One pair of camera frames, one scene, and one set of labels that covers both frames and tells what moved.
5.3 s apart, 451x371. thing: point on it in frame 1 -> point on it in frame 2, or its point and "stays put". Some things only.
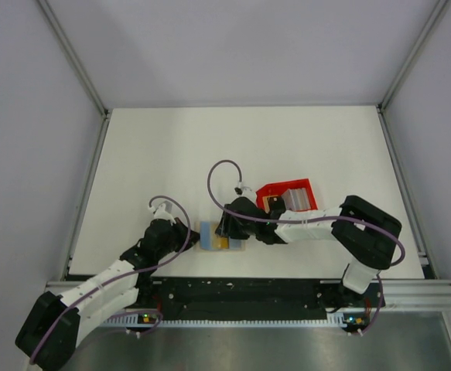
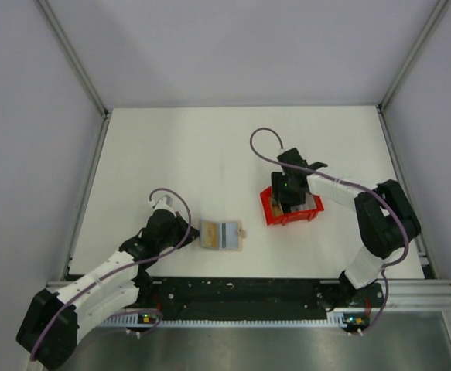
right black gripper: x=227 y=227 -> x=278 y=195
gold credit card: x=221 y=242 -> x=210 y=234
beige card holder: x=206 y=239 stays put
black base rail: x=257 y=295 stays put
